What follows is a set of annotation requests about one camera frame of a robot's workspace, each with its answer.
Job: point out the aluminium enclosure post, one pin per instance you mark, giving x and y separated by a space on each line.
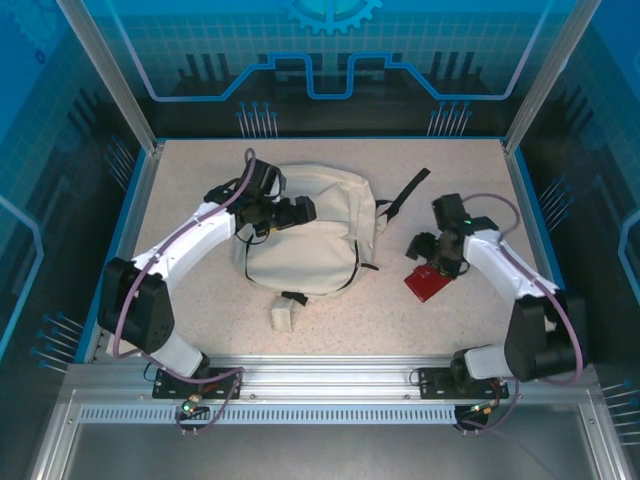
543 85
119 85

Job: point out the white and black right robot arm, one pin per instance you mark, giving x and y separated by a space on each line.
500 270

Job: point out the small connector with green light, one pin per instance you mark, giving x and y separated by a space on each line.
189 406
479 410

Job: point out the steel lower shelf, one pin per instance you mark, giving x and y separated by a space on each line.
325 450

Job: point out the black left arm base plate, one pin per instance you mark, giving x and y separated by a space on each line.
167 388

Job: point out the aluminium frame rail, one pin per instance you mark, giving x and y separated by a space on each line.
325 380

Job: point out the red wallet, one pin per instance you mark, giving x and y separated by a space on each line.
425 285

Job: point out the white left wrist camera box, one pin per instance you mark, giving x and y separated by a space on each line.
278 184

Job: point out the blue and aluminium side rail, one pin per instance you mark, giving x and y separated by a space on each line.
137 200
527 200

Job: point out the beige canvas backpack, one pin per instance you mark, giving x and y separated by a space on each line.
310 250

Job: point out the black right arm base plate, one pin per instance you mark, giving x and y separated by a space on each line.
432 385

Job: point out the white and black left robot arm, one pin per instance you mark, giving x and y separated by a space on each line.
200 240

